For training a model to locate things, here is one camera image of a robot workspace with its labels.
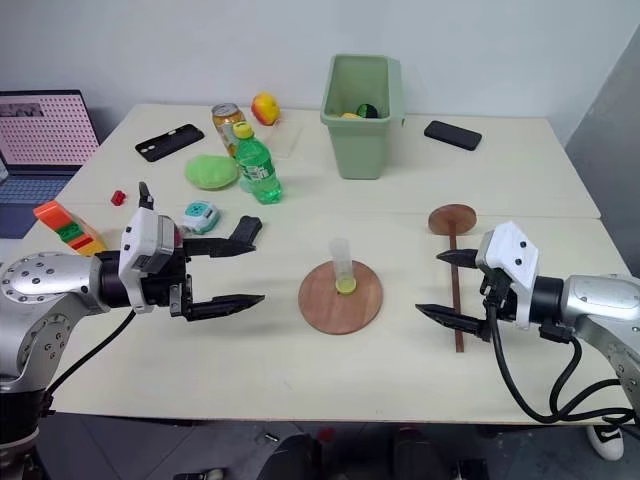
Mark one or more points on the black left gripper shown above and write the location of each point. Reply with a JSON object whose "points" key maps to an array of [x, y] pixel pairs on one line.
{"points": [[160, 287]]}

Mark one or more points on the yellow drink can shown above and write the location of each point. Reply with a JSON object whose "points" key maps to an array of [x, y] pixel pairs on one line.
{"points": [[225, 125]]}

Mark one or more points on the white teal toy device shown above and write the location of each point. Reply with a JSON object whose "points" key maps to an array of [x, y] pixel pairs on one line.
{"points": [[200, 216]]}

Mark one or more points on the yellow toy fruit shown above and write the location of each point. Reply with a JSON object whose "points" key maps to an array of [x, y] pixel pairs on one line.
{"points": [[348, 116]]}

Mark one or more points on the green plastic bin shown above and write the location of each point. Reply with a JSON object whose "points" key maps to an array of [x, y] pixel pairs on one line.
{"points": [[362, 145]]}

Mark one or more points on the clear tube with yellow foot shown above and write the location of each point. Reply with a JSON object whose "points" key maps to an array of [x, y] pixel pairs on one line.
{"points": [[341, 260]]}

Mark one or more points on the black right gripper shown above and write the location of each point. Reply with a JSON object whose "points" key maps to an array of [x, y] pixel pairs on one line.
{"points": [[500, 295]]}

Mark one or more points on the green soda bottle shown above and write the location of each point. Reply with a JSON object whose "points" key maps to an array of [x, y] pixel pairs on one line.
{"points": [[257, 170]]}

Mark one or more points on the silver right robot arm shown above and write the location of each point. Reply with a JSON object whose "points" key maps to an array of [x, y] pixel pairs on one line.
{"points": [[595, 305]]}

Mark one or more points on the brown wooden stand with rod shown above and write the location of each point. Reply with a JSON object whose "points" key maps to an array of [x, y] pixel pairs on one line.
{"points": [[452, 220]]}

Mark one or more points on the green and black ball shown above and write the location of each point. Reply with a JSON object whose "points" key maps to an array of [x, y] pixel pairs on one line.
{"points": [[367, 111]]}

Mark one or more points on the orange green toy block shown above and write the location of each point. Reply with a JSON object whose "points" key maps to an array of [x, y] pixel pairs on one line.
{"points": [[70, 230]]}

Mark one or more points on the open laptop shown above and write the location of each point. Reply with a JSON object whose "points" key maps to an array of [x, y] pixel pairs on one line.
{"points": [[40, 135]]}

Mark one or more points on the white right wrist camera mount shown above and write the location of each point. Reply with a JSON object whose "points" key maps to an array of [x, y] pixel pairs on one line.
{"points": [[515, 255]]}

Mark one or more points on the black phone case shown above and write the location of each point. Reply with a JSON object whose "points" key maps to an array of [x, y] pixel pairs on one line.
{"points": [[170, 142]]}

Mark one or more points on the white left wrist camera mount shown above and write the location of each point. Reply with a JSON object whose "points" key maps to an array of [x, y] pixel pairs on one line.
{"points": [[142, 235]]}

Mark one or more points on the small red block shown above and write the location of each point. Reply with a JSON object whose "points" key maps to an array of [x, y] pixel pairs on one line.
{"points": [[118, 198]]}

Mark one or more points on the round brown wooden disc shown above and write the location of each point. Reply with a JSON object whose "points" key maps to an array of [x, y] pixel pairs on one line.
{"points": [[325, 310]]}

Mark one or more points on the green plush toy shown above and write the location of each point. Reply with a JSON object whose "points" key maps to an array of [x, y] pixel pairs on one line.
{"points": [[211, 172]]}

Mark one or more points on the black smartphone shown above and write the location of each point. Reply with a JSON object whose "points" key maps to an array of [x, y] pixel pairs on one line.
{"points": [[452, 135]]}

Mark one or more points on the white shoe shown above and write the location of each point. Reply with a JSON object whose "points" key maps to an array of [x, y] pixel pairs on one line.
{"points": [[606, 442]]}

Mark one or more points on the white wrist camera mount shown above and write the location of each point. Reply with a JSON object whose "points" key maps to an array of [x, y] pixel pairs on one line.
{"points": [[142, 235], [515, 255]]}

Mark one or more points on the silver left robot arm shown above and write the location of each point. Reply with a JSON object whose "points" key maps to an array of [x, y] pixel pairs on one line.
{"points": [[35, 280]]}

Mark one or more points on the red yellow toy apple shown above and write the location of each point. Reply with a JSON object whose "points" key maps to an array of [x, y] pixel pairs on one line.
{"points": [[265, 107]]}

